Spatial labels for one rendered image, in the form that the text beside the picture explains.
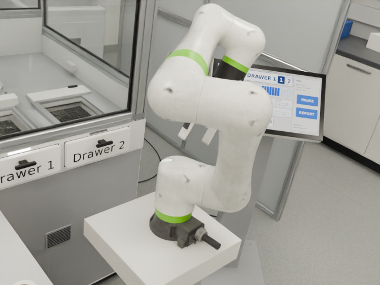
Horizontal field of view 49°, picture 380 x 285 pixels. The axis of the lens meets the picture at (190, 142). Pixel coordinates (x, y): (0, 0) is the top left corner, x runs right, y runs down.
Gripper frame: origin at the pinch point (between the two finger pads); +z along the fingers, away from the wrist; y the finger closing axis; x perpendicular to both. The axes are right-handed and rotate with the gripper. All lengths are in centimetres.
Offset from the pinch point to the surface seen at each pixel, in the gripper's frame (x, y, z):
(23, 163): 39, -27, 37
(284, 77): 14, 60, -32
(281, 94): 10, 59, -25
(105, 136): 40.4, 3.7, 22.1
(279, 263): -10, 130, 63
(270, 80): 17, 56, -28
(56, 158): 41, -14, 34
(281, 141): 33, 139, 1
